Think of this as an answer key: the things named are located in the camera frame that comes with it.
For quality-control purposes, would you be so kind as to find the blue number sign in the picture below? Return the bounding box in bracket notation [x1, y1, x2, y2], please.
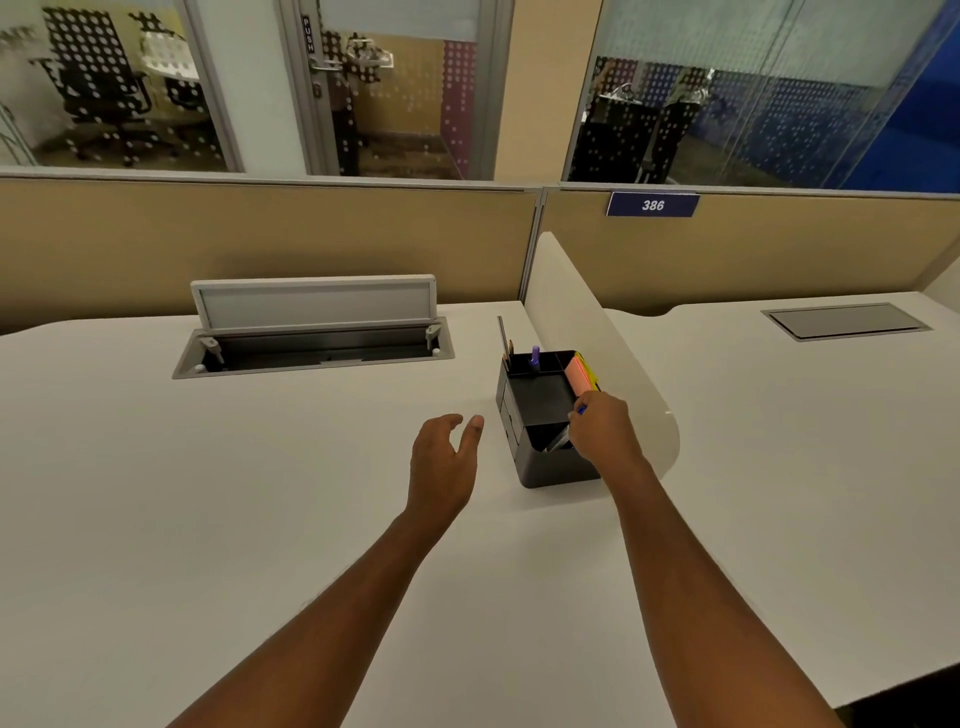
[606, 192, 701, 219]

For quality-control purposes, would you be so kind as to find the open grey cable tray lid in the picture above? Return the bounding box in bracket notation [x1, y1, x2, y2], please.
[172, 274, 456, 380]

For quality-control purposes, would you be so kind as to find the person's right forearm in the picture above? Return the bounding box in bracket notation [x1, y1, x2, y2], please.
[600, 459, 849, 728]

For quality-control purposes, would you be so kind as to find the black desk organizer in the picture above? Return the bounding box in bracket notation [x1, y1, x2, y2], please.
[495, 349, 603, 490]

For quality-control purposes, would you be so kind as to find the glass door with handle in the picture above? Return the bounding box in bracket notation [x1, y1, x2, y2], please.
[279, 0, 514, 183]

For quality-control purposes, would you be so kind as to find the person's left forearm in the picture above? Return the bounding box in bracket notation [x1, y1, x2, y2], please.
[166, 507, 460, 728]

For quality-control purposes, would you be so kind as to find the person's left hand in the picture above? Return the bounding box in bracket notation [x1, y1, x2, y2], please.
[405, 414, 486, 532]

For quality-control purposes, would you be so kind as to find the white office chair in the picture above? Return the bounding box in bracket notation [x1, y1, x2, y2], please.
[133, 12, 215, 155]

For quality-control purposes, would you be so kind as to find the black office chair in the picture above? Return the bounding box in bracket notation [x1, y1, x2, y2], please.
[567, 57, 714, 186]
[31, 7, 162, 168]

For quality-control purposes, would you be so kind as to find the white curved desk divider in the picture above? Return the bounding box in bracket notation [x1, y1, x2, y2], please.
[522, 231, 681, 481]

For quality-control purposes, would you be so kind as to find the closed grey cable hatch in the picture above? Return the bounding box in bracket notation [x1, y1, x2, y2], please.
[761, 302, 933, 343]

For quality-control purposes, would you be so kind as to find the beige cubicle partition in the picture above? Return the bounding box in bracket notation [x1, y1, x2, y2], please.
[0, 174, 543, 336]
[536, 186, 960, 318]

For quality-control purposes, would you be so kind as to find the person's right hand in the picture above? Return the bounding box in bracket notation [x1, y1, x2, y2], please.
[567, 390, 651, 492]

